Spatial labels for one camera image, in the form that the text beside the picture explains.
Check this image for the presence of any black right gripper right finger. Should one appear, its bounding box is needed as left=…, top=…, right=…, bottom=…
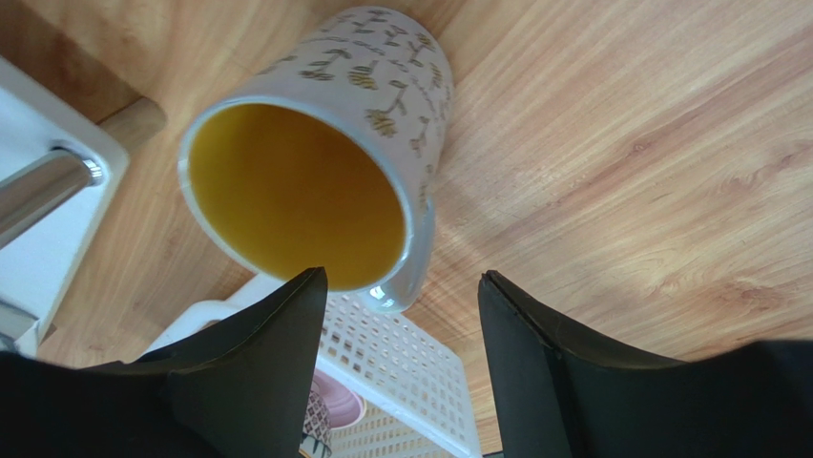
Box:
left=477, top=271, right=812, bottom=457

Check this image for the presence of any white two-tier shelf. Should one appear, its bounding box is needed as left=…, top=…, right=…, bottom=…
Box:
left=1, top=60, right=166, bottom=357

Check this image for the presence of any white mug with yellow interior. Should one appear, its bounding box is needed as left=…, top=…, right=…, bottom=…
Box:
left=177, top=6, right=453, bottom=313

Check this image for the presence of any pink plastic plate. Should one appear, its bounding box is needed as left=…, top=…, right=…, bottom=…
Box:
left=313, top=369, right=367, bottom=430

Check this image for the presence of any brown patterned ceramic bowl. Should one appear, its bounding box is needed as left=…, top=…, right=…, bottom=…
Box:
left=299, top=385, right=333, bottom=458

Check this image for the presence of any white perforated plastic bin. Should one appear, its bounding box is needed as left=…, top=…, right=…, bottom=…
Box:
left=143, top=275, right=481, bottom=457

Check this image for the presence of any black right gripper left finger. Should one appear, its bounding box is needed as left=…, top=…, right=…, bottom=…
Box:
left=1, top=267, right=327, bottom=457

